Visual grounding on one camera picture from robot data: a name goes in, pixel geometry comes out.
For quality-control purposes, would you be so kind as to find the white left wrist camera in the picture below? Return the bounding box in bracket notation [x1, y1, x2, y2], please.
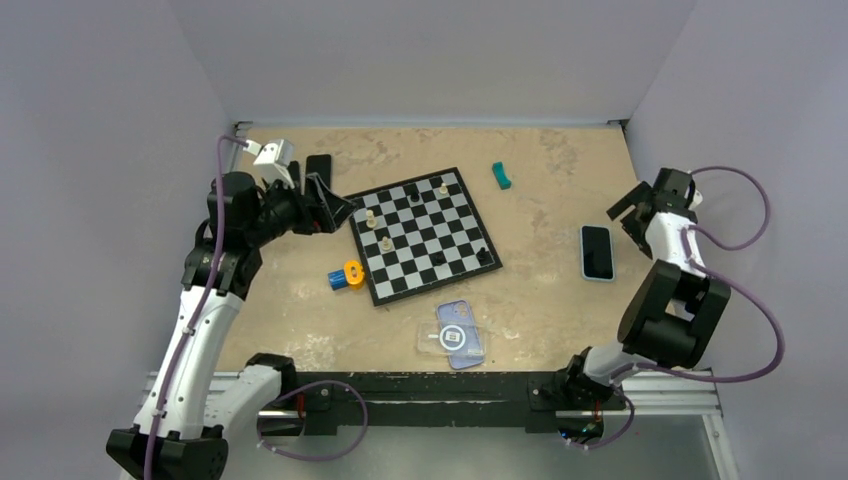
[244, 139, 296, 190]

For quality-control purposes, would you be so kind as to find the black phone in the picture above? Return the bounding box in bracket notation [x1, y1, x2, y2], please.
[287, 160, 302, 191]

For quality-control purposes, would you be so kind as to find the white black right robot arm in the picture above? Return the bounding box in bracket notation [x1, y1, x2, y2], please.
[553, 168, 731, 407]

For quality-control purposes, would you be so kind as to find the lilac phone case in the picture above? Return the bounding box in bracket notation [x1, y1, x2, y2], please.
[436, 300, 485, 370]

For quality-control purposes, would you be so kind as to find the black chess pawn right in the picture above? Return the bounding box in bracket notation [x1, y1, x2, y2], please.
[476, 247, 491, 263]

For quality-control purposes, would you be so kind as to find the blue orange toy piece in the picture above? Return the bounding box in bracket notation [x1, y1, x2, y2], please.
[327, 260, 366, 291]

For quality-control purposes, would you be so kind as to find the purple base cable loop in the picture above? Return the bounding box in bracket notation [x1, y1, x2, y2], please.
[256, 380, 370, 464]

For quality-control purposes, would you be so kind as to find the clear magsafe phone case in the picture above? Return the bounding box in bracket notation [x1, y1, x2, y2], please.
[415, 321, 487, 358]

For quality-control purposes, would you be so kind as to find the black metal base frame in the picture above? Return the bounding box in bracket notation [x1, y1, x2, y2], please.
[135, 370, 723, 439]

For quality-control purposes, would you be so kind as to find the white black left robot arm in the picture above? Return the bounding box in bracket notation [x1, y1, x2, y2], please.
[106, 171, 356, 479]

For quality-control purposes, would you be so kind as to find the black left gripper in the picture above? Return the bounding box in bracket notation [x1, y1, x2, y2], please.
[244, 171, 355, 247]

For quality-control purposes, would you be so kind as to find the black white chessboard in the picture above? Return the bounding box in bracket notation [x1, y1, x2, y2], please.
[347, 167, 503, 307]

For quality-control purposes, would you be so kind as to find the teal curved block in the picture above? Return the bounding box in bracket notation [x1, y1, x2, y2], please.
[491, 162, 512, 190]

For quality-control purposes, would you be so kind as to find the cream chess pawn left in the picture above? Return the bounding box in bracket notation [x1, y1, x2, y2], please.
[365, 209, 378, 229]

